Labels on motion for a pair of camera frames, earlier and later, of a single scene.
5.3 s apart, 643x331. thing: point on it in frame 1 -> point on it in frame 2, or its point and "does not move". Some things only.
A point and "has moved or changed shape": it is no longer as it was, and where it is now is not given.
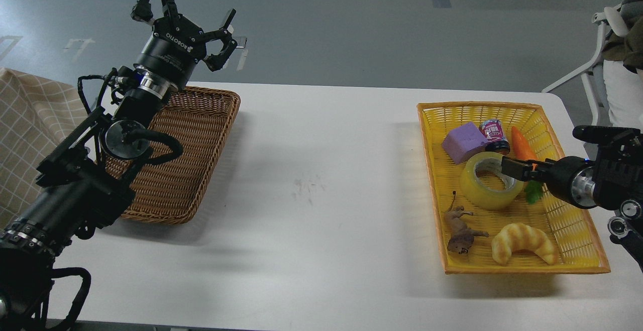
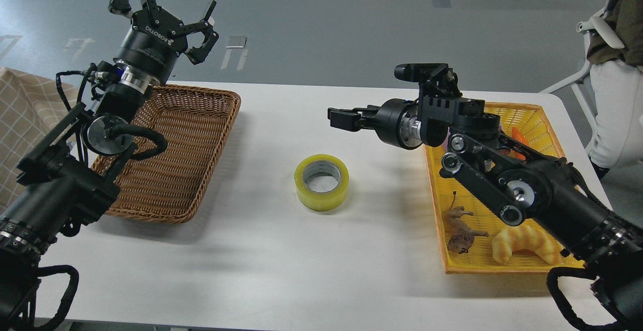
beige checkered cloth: x=36 y=114 does not move
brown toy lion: x=461 y=237 does not move
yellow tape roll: x=481 y=197 has moved or changed shape
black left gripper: x=177 y=43 -> x=156 y=38
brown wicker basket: x=201 y=120 does not move
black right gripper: x=572 y=178 -> x=398 y=121
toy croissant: x=519 y=236 does not move
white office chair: x=611 y=18 -> x=600 y=22
